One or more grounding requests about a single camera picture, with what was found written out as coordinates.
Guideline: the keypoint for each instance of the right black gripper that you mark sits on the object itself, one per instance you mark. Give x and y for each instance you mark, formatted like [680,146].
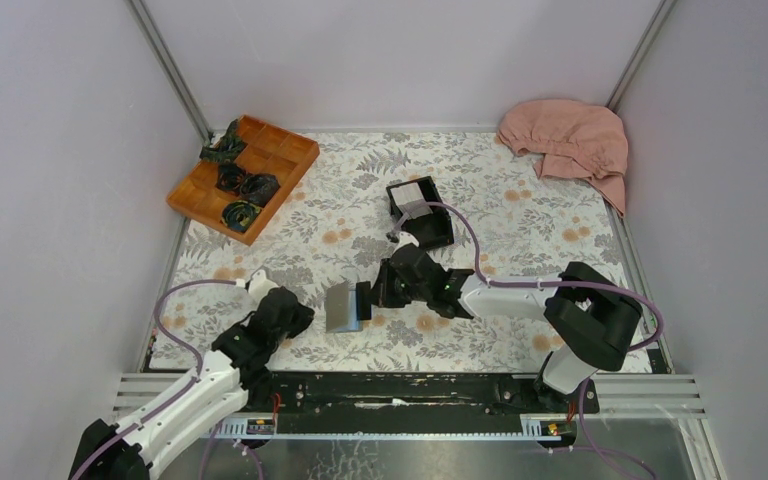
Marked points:
[381,295]

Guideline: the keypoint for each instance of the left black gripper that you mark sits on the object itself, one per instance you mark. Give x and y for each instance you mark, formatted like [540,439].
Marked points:
[304,317]

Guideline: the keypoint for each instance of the grey leather card holder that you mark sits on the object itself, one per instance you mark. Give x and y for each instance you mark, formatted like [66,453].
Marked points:
[340,309]

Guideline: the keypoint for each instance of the black card tray box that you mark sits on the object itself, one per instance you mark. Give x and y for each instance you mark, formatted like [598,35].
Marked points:
[433,231]

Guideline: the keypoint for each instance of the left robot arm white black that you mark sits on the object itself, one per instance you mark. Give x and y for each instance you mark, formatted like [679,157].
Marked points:
[145,443]

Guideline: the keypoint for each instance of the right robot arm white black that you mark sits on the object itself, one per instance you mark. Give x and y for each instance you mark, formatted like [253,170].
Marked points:
[595,319]

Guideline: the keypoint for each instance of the white card stack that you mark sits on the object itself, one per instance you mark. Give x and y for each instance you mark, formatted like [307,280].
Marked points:
[409,200]

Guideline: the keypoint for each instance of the floral patterned table mat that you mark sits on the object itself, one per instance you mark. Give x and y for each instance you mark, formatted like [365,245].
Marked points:
[332,228]

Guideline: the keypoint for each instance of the dark rolled tie bottom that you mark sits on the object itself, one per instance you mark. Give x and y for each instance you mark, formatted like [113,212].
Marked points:
[239,215]

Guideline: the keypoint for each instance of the dark rolled tie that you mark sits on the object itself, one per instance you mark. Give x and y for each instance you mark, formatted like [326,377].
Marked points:
[227,148]
[230,178]
[258,189]
[239,215]

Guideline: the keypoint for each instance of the dark rolled tie middle right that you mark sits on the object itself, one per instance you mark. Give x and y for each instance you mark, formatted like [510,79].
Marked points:
[258,189]

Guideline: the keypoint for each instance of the dark rolled tie middle left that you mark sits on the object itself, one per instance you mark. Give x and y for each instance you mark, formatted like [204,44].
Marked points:
[230,178]

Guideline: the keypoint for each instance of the orange wooden compartment tray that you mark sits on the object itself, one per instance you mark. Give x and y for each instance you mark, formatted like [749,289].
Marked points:
[270,150]

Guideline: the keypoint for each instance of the dark rolled tie top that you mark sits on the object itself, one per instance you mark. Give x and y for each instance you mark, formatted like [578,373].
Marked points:
[227,148]

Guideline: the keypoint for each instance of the pink crumpled cloth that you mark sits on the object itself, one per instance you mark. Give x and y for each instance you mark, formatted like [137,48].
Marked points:
[577,141]

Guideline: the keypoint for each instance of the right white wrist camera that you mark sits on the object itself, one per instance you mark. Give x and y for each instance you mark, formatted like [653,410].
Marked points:
[402,238]

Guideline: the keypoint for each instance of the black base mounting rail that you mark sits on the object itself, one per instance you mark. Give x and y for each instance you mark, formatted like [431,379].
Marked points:
[346,403]

